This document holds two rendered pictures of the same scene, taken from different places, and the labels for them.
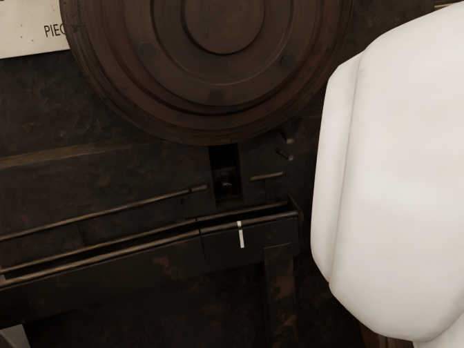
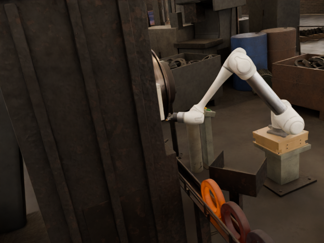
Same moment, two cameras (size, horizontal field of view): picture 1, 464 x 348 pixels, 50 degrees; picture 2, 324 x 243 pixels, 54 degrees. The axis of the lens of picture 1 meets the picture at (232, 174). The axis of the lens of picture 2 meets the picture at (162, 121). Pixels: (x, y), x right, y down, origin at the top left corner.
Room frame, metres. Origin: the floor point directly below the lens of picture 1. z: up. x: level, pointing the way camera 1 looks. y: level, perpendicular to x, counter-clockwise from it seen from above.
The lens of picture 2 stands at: (1.18, 1.91, 1.61)
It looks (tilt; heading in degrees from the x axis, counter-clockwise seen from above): 21 degrees down; 259
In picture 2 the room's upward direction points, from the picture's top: 8 degrees counter-clockwise
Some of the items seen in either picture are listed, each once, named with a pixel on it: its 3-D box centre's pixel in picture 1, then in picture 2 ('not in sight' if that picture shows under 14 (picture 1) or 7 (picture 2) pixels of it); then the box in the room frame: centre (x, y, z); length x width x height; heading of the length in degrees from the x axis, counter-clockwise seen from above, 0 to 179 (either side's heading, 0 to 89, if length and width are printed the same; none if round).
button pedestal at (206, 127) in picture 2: not in sight; (206, 136); (0.23, -0.78, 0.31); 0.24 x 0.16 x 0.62; 99
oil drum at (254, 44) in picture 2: not in sight; (249, 60); (-1.41, -2.97, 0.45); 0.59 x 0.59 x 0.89
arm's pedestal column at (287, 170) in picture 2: not in sight; (281, 163); (-0.24, -0.24, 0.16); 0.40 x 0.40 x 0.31; 10
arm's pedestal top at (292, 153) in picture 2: not in sight; (281, 145); (-0.24, -0.24, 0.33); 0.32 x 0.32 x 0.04; 10
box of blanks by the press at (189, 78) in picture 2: not in sight; (179, 83); (-0.05, -2.61, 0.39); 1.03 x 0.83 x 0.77; 24
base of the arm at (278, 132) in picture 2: not in sight; (279, 128); (-0.23, -0.26, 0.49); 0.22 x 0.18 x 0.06; 110
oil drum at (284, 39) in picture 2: not in sight; (277, 55); (-1.96, -3.00, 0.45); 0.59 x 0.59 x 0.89
